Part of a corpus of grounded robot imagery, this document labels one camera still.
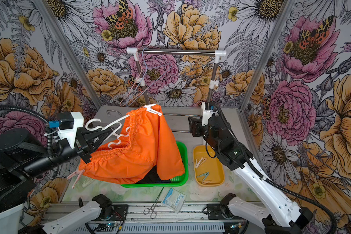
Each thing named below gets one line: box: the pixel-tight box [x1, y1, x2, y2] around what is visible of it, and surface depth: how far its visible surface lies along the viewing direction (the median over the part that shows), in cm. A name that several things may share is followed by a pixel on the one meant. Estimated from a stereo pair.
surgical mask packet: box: [160, 187, 187, 215], surface depth 79 cm
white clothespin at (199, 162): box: [195, 156, 208, 169], surface depth 93 cm
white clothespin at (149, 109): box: [143, 103, 163, 117], surface depth 50 cm
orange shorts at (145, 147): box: [78, 104, 186, 185], surface depth 56 cm
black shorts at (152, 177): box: [135, 164, 172, 184], surface depth 76 cm
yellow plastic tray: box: [193, 145, 226, 187], surface depth 90 cm
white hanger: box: [85, 103, 163, 149], surface depth 47 cm
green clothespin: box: [196, 172, 210, 181], surface depth 87 cm
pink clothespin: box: [66, 169, 85, 189], surface depth 48 cm
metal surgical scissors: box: [143, 186, 165, 220], surface depth 77 cm
